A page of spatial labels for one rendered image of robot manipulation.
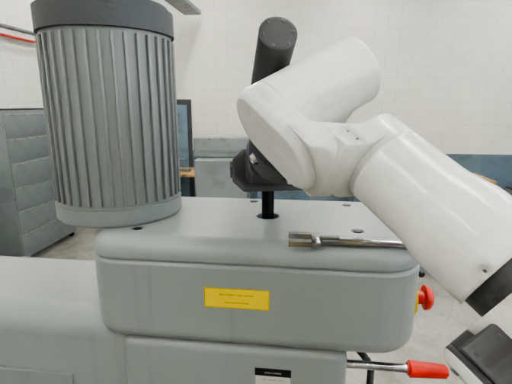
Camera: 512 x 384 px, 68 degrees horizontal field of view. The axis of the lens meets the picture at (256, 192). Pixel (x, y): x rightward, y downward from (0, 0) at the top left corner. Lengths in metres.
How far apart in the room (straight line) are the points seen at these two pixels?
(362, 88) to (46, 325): 0.58
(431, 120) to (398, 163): 7.17
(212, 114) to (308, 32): 2.23
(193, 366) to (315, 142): 0.43
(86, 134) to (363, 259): 0.41
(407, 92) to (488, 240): 7.08
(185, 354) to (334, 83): 0.44
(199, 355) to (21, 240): 5.26
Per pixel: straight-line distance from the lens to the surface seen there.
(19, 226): 5.73
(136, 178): 0.58
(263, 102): 0.31
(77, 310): 0.68
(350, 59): 0.35
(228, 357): 0.60
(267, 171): 0.42
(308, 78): 0.33
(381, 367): 0.62
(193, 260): 0.52
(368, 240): 0.51
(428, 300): 0.68
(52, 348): 0.72
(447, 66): 7.52
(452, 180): 0.27
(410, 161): 0.27
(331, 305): 0.53
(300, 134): 0.28
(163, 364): 0.64
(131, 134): 0.57
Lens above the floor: 2.07
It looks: 13 degrees down
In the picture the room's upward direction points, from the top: straight up
